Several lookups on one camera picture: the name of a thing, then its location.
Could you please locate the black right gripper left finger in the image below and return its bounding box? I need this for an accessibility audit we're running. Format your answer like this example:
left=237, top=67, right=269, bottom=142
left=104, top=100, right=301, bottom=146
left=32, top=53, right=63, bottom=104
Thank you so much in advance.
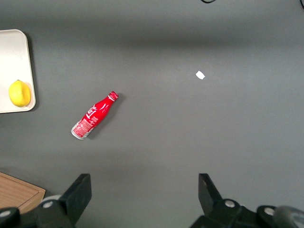
left=35, top=173, right=92, bottom=228

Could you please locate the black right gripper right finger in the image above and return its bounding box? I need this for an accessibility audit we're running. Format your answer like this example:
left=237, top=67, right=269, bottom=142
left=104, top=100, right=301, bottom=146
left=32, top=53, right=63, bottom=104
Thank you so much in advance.
left=190, top=173, right=247, bottom=228

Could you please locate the beige rectangular tray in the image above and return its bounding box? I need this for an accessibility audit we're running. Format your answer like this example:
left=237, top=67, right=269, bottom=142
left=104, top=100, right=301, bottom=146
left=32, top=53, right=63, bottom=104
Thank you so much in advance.
left=0, top=29, right=37, bottom=114

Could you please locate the wooden two-drawer cabinet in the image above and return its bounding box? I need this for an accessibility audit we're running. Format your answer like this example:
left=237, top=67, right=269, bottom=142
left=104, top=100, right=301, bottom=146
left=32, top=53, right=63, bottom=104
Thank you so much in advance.
left=0, top=172, right=47, bottom=214

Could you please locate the red cola bottle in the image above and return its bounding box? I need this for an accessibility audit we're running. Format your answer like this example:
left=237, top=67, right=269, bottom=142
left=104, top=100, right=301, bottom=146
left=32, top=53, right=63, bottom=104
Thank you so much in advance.
left=70, top=91, right=119, bottom=140

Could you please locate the yellow lemon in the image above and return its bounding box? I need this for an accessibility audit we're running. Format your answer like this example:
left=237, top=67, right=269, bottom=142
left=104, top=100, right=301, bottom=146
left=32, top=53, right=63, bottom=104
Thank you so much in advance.
left=9, top=79, right=32, bottom=107

